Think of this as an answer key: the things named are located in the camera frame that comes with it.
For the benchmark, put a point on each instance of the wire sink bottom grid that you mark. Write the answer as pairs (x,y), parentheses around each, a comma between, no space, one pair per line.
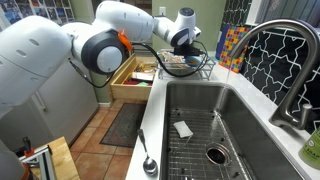
(209,154)

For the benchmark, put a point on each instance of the metal dish drying rack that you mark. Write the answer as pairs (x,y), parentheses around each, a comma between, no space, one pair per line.
(187,67)

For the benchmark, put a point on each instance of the stainless steel sink basin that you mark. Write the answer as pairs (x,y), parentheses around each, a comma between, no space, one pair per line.
(262,157)

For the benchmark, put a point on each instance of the white sponge in sink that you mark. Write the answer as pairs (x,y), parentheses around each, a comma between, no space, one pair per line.
(182,129)

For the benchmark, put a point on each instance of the dark patterned floor rug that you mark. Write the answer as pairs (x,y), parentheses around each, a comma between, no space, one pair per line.
(123,130)

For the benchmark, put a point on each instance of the white refrigerator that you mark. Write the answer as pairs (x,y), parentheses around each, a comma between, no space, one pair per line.
(60,108)

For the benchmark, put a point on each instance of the open wooden drawer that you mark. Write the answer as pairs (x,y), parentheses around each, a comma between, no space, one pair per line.
(134,79)

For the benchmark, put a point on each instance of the silver metal spoon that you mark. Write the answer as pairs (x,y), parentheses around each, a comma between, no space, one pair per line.
(149,165)

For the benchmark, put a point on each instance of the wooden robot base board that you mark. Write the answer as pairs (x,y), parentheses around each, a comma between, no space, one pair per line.
(63,163)

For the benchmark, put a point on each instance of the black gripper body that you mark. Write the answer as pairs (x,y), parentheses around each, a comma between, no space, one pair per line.
(187,50)

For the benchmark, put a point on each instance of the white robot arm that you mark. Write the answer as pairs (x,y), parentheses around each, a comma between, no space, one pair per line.
(32,49)

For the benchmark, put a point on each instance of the green soap bottle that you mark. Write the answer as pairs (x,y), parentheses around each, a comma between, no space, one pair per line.
(310,152)

